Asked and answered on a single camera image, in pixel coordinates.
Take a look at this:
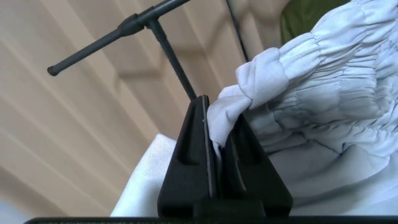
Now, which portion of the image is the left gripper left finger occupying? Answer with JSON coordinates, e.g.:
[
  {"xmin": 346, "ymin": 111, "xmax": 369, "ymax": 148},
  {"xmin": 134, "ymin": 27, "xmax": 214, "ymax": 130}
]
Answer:
[{"xmin": 157, "ymin": 94, "xmax": 219, "ymax": 218}]

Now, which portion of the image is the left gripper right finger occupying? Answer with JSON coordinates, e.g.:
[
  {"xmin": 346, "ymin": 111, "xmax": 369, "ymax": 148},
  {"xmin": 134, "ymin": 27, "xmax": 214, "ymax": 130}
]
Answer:
[{"xmin": 217, "ymin": 113, "xmax": 294, "ymax": 218}]

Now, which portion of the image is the pale grey garment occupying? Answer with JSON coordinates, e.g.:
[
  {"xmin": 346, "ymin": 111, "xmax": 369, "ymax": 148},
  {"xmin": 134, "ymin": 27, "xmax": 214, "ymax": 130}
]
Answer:
[{"xmin": 109, "ymin": 0, "xmax": 398, "ymax": 218}]

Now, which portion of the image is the green printed t-shirt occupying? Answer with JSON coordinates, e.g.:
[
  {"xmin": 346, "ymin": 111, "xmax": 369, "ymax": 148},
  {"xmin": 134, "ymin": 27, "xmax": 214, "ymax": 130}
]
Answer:
[{"xmin": 279, "ymin": 0, "xmax": 351, "ymax": 45}]

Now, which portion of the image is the black clothes rack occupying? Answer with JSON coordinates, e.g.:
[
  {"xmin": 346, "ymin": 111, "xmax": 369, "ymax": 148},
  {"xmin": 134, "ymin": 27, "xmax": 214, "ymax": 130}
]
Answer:
[{"xmin": 47, "ymin": 0, "xmax": 198, "ymax": 101}]

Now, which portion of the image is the black beaded cord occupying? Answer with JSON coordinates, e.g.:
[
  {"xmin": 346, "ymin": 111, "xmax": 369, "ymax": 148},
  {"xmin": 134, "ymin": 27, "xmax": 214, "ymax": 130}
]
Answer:
[{"xmin": 224, "ymin": 0, "xmax": 251, "ymax": 63}]

